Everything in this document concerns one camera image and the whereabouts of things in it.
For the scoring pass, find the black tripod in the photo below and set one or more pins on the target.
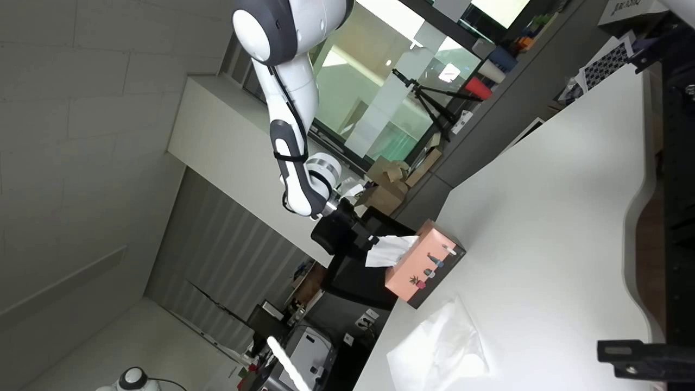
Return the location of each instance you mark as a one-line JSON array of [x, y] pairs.
[[431, 101]]

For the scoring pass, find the brown cardboard box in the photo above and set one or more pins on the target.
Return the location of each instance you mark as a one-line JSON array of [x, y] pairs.
[[387, 186]]

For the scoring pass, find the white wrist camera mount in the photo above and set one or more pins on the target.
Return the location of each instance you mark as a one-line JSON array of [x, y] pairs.
[[354, 192]]

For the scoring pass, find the white light strip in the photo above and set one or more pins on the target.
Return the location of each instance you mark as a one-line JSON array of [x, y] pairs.
[[286, 361]]

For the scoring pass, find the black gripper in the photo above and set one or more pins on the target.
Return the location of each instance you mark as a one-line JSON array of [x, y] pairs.
[[335, 229]]

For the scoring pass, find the black stand column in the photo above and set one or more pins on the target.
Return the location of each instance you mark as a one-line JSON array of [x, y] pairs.
[[681, 181]]

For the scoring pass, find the large glass window pane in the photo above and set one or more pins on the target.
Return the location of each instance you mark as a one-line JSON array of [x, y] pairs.
[[393, 88]]

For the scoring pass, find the orange tissue box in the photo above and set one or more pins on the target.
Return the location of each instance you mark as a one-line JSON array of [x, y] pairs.
[[426, 267]]

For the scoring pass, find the black camera bracket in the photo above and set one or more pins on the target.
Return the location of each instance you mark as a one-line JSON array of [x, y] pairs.
[[643, 361]]

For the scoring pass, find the grey ribbed shutter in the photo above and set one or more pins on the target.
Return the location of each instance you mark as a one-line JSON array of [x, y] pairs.
[[218, 252]]

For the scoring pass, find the white grey device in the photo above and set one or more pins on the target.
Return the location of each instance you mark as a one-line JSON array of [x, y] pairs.
[[314, 354]]

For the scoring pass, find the small red object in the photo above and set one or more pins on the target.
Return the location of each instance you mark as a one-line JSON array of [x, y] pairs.
[[479, 88]]

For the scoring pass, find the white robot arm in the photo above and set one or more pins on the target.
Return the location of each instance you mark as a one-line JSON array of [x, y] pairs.
[[289, 73]]

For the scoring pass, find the dark grey partition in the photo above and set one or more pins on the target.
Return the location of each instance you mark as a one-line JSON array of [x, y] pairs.
[[492, 131]]

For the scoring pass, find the white perforated box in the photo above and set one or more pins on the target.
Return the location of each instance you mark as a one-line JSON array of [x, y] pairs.
[[604, 62]]

